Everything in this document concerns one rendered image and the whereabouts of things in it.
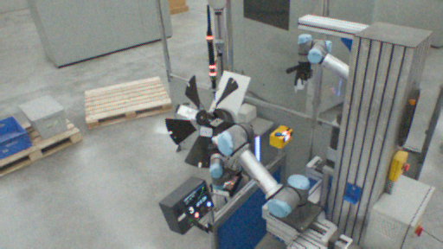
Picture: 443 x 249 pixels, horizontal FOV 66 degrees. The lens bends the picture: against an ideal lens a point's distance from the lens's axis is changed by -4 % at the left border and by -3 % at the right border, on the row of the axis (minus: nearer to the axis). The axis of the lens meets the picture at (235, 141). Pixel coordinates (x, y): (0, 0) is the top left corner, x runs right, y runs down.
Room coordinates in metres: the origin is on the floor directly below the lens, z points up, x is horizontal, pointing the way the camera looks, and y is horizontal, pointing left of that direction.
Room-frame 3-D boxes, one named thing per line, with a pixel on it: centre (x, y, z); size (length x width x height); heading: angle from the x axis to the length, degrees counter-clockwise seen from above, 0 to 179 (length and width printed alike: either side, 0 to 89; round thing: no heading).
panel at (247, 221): (1.83, -0.09, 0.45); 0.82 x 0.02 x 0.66; 141
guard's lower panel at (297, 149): (2.69, -0.33, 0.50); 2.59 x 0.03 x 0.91; 51
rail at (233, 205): (1.83, -0.09, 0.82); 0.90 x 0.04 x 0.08; 141
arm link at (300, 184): (1.37, -0.32, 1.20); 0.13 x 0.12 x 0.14; 136
